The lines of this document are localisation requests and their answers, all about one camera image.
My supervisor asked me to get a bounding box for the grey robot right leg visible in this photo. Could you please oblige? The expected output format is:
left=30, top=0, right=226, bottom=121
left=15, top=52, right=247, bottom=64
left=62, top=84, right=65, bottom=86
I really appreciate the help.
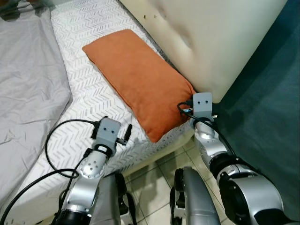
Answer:
left=170, top=168, right=221, bottom=225

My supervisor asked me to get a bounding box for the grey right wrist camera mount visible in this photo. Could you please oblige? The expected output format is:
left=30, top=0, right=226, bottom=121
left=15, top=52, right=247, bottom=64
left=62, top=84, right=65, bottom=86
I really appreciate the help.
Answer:
left=192, top=92, right=214, bottom=118

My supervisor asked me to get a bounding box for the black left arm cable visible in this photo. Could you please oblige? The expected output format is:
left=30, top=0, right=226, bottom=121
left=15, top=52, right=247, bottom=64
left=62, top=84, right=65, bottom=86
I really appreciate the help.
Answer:
left=0, top=119, right=100, bottom=225

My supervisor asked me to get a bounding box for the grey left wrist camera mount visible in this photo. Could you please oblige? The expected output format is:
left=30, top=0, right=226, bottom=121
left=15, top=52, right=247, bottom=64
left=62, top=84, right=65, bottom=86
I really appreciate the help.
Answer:
left=96, top=117, right=121, bottom=142

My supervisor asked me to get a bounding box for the cream tufted headboard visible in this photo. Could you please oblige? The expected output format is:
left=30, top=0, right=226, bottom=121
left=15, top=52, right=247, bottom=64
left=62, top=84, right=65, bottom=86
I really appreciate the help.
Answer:
left=118, top=0, right=287, bottom=103

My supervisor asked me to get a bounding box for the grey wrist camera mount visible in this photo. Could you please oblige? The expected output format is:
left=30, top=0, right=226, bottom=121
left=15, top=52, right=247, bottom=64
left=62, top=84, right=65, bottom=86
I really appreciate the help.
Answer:
left=192, top=92, right=214, bottom=118
left=96, top=117, right=121, bottom=142

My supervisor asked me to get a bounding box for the grey blanket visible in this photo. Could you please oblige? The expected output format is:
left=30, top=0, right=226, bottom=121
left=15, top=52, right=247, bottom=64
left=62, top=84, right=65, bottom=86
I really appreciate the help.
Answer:
left=0, top=7, right=72, bottom=207

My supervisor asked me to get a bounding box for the grey robot leg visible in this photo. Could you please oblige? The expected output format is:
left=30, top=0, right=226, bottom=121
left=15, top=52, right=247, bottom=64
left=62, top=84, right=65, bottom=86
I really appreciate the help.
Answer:
left=170, top=168, right=221, bottom=225
left=91, top=172, right=136, bottom=225

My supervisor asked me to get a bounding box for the mattress with white chevron sheet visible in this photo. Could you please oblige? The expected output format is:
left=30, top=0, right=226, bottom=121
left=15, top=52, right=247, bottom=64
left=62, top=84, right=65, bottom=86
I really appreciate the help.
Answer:
left=0, top=4, right=203, bottom=225

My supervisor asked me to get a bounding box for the grey robot left leg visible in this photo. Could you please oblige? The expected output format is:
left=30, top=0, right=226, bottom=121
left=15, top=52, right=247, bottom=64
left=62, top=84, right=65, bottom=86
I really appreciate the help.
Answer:
left=91, top=172, right=136, bottom=225

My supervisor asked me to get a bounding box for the orange suede pillow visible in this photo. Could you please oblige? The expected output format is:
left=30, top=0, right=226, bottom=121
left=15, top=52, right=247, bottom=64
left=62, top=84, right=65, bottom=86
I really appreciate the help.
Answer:
left=82, top=29, right=196, bottom=143

